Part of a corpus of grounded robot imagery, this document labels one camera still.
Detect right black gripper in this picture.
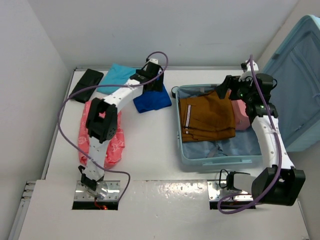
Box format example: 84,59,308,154
215,74,255,104

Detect brown shorts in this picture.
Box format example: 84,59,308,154
178,90,236,143

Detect royal blue shirt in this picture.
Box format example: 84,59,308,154
133,84,172,114

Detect light blue shirt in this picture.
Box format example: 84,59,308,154
96,63,136,95

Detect pink case with handle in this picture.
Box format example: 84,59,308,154
226,90,251,131

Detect black leather pouch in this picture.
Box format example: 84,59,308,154
71,69,104,103

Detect light blue suitcase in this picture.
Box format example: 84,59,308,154
175,15,320,165

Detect pink patterned scarf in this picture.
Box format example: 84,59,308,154
77,100,125,169

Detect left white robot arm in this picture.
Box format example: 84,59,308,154
80,58,164,192

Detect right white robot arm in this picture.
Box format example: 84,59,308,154
215,59,306,213

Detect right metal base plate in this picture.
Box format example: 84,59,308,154
207,180,253,203

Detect metal base plate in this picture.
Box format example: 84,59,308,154
73,180,120,202
207,180,253,203

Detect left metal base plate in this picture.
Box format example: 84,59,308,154
73,180,120,202

